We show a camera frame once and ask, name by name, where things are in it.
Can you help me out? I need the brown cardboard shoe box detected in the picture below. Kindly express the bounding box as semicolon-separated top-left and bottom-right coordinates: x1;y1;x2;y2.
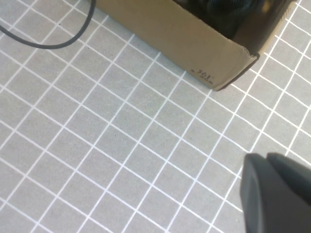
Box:
93;0;298;92

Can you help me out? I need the black camera cable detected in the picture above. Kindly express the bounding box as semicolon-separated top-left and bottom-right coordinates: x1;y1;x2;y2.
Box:
0;0;97;50

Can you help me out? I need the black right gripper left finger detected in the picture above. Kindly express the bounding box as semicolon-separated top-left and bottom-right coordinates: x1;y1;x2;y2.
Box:
239;153;300;233

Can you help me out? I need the black knit sneaker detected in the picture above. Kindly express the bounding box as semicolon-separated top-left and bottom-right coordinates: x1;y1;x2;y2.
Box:
173;0;262;42

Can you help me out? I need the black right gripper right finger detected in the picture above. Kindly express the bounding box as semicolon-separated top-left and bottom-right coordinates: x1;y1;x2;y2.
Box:
266;152;311;233

